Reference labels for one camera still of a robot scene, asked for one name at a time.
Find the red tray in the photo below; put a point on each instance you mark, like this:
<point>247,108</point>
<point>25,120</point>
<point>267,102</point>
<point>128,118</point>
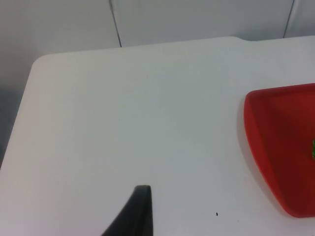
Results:
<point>283,147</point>

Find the green plastic bottle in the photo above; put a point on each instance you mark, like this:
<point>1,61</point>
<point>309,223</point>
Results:
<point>313,150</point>

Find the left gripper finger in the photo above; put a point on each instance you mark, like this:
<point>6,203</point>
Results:
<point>137,216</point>

